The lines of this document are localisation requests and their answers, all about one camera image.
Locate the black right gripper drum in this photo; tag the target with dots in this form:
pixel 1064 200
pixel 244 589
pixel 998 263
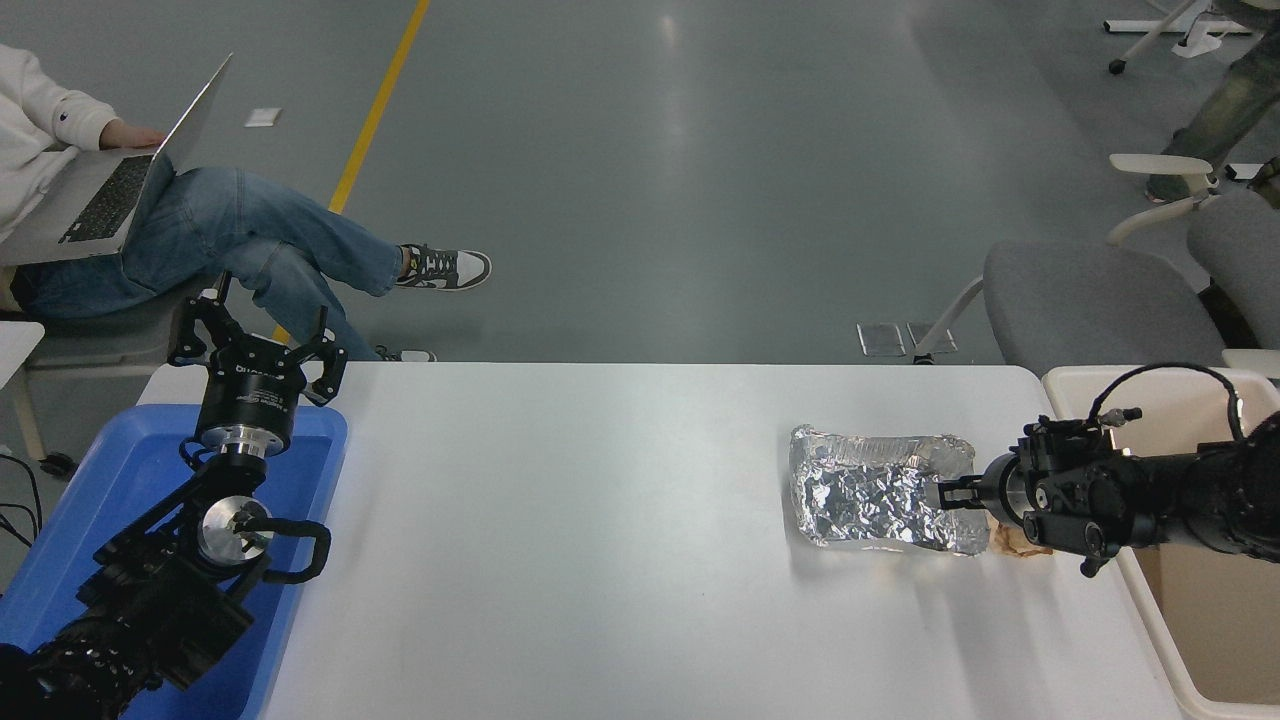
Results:
pixel 996 488

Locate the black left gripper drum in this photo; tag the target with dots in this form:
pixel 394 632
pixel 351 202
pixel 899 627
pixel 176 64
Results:
pixel 250 395

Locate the silver foil plate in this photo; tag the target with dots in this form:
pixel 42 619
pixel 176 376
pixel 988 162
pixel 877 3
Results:
pixel 870 495

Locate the metal floor plate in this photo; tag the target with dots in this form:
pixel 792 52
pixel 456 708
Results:
pixel 880 340
pixel 925 335

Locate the large pale dustbin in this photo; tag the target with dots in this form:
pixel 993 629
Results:
pixel 1220 640

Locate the person's hand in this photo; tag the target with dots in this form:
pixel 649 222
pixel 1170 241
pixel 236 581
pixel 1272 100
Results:
pixel 130 136

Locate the crumpled tan paper ball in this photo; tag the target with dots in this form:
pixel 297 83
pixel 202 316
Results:
pixel 1015 545

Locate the grey chair with white legs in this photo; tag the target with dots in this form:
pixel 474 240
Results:
pixel 110 335

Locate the blue plastic tray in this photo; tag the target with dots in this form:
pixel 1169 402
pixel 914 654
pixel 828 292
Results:
pixel 120 470

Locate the seated person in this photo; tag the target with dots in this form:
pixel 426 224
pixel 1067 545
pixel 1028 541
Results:
pixel 250 230

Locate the white side table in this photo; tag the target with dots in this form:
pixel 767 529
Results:
pixel 15 350

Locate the silver laptop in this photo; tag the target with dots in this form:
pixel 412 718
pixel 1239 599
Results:
pixel 100 200

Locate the grey office chair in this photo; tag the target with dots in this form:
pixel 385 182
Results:
pixel 1090 305

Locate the white paper scrap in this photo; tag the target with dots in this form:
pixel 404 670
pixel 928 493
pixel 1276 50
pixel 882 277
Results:
pixel 262 117

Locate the white table corner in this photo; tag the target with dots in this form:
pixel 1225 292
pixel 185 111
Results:
pixel 1255 362

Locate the grey chair with white armrest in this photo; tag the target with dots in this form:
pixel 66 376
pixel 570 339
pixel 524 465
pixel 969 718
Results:
pixel 1235 250

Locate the standing person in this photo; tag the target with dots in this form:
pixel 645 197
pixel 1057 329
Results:
pixel 1230 110

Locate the white wheeled stand base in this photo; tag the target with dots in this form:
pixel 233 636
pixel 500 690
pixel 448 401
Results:
pixel 1150 35

